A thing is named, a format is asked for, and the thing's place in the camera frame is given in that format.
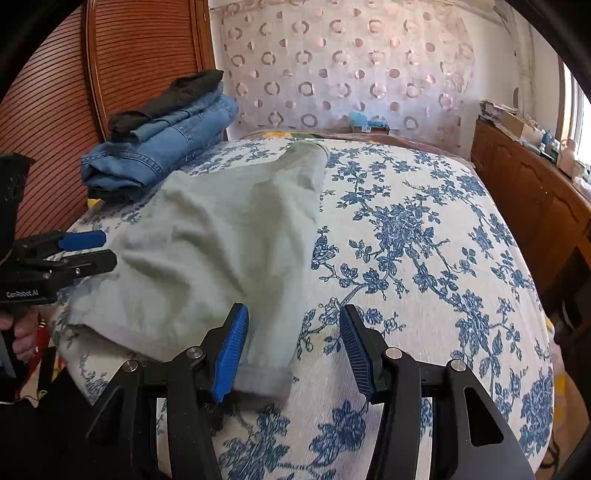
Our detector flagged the folded light blue jeans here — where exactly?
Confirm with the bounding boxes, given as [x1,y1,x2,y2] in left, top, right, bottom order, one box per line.
[130,89,228,142]

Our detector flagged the dark cloth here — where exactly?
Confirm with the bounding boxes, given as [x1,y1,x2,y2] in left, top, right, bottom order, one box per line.
[0,348,95,480]

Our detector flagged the brown wooden cabinet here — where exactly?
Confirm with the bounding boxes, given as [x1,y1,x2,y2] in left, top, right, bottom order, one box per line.
[471,117,591,326]

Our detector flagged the small blue box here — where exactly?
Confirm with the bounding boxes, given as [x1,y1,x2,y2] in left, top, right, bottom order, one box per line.
[348,111,391,136]

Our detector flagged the circle patterned wall cloth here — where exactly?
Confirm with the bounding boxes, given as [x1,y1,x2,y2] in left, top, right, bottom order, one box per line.
[216,0,476,149]

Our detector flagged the open cardboard box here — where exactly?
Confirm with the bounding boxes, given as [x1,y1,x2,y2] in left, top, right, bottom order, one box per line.
[500,111,537,141]

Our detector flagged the folded black pants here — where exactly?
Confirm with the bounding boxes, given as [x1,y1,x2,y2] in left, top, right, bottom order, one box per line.
[108,69,225,136]

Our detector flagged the colourful flower blanket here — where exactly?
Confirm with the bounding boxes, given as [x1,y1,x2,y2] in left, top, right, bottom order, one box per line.
[240,128,476,162]

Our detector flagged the blue floral bed sheet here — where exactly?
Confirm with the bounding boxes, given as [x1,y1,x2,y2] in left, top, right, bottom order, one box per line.
[46,136,555,480]

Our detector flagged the stack of papers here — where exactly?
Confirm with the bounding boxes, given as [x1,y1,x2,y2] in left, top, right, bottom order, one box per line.
[479,99,518,121]

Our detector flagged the person's left hand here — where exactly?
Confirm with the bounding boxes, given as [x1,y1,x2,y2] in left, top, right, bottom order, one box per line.
[0,308,46,360]

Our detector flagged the white thermos jug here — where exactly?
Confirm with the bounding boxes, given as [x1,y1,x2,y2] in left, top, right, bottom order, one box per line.
[558,140,579,180]

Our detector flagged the light green pants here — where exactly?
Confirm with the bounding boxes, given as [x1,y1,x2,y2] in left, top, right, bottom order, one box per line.
[68,141,330,400]

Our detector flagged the window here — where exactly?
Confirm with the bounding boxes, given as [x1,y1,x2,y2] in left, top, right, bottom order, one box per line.
[561,58,591,146]

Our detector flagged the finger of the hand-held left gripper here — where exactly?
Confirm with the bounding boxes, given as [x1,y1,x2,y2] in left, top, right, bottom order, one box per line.
[28,250,118,283]
[14,231,108,260]

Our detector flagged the tied pale curtain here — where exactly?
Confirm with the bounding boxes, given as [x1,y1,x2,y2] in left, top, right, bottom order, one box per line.
[505,0,537,114]

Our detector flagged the brown louvred wooden wardrobe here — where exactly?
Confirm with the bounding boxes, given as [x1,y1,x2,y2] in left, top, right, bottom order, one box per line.
[0,0,218,243]

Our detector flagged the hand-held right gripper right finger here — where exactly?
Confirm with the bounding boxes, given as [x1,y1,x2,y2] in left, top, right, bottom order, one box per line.
[339,305,536,480]

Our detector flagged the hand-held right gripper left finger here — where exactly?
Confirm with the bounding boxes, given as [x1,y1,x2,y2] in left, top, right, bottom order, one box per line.
[85,303,250,480]

